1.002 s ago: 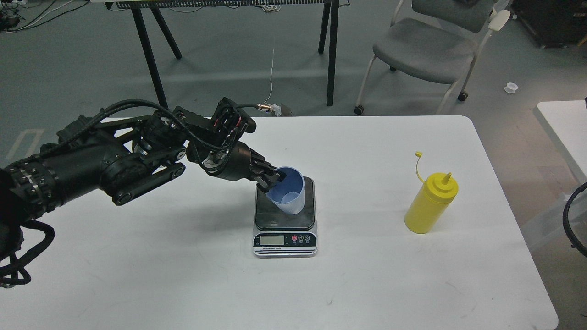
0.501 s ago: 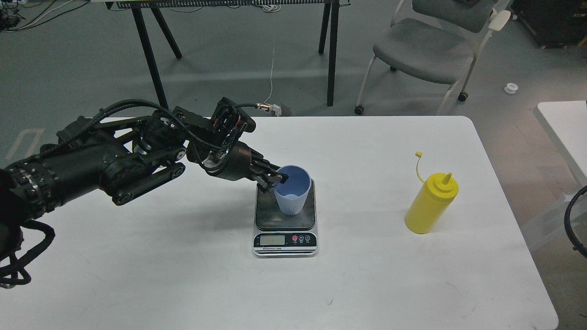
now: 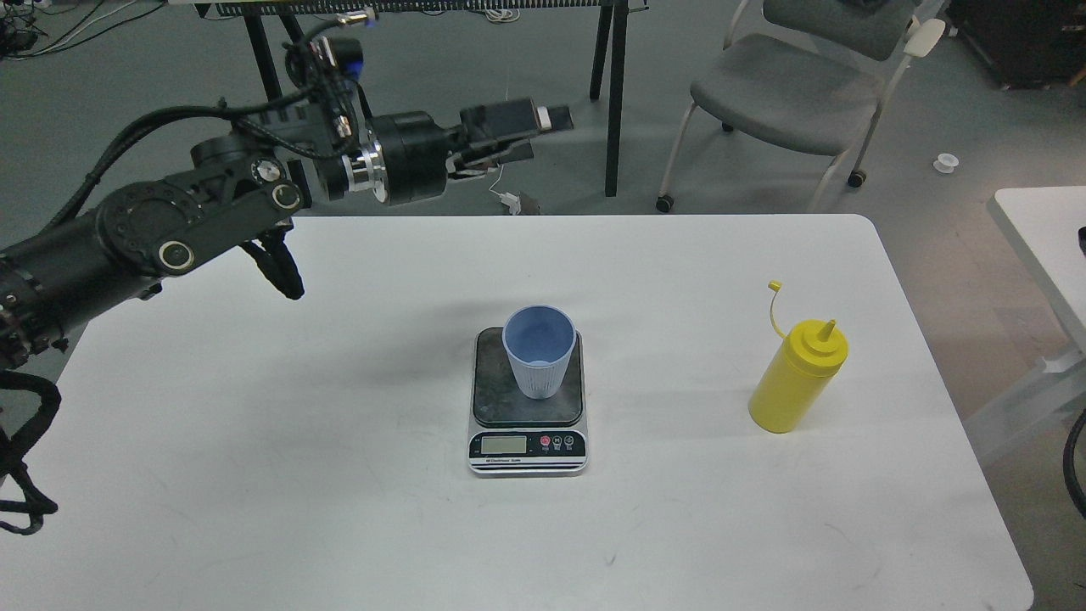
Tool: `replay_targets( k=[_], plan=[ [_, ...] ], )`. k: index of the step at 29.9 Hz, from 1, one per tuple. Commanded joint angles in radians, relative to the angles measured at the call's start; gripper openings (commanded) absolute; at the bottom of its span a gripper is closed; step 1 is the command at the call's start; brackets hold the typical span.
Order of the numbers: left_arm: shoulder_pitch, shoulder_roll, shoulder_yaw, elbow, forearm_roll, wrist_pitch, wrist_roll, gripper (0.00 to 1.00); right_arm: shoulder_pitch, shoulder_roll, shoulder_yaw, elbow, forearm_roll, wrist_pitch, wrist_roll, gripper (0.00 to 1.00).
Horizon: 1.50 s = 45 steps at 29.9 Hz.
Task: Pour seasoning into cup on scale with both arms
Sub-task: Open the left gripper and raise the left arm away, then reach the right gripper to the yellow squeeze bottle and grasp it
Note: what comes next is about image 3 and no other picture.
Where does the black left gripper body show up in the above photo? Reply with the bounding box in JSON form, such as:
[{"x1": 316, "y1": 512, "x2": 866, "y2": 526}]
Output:
[{"x1": 343, "y1": 111, "x2": 462, "y2": 205}]

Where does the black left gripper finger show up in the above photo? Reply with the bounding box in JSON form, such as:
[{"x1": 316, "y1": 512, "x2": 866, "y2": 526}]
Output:
[
  {"x1": 447, "y1": 142, "x2": 535, "y2": 181},
  {"x1": 459, "y1": 99, "x2": 574, "y2": 144}
]

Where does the blue ribbed cup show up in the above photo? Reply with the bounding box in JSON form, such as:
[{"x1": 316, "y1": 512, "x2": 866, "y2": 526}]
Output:
[{"x1": 501, "y1": 305, "x2": 578, "y2": 400}]

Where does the yellow squeeze bottle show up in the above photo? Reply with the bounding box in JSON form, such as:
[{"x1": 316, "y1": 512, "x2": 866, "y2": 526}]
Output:
[{"x1": 747, "y1": 281, "x2": 849, "y2": 434}]

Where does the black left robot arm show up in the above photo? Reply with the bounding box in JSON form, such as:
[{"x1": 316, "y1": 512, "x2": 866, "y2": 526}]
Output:
[{"x1": 3, "y1": 8, "x2": 574, "y2": 536}]

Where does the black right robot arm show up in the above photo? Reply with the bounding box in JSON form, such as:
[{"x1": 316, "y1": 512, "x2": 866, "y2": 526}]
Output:
[{"x1": 1061, "y1": 407, "x2": 1085, "y2": 519}]

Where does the digital kitchen scale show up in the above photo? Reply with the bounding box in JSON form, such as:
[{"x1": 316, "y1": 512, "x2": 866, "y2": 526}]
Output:
[{"x1": 467, "y1": 328, "x2": 589, "y2": 478}]

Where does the black legged background table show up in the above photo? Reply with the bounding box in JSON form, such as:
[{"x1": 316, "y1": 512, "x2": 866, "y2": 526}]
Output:
[{"x1": 171, "y1": 1, "x2": 633, "y2": 198}]

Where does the grey office chair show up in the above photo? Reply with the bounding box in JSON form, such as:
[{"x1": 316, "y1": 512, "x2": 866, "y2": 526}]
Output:
[{"x1": 656, "y1": 1, "x2": 947, "y2": 213}]

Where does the small white floor spool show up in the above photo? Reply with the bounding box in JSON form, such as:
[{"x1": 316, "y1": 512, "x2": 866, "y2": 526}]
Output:
[{"x1": 932, "y1": 152, "x2": 960, "y2": 175}]

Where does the black box in corner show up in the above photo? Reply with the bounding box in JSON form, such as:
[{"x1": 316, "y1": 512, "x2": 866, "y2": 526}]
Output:
[{"x1": 945, "y1": 1, "x2": 1085, "y2": 90}]

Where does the white side table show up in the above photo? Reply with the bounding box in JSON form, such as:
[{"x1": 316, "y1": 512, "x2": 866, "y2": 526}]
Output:
[{"x1": 963, "y1": 186, "x2": 1085, "y2": 467}]

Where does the white charger cable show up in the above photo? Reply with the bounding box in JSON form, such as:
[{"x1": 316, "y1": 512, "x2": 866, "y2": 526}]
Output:
[{"x1": 489, "y1": 59, "x2": 540, "y2": 215}]

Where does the floor cables top left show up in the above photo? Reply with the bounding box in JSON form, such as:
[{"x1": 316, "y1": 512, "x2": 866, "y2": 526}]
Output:
[{"x1": 0, "y1": 0, "x2": 166, "y2": 59}]

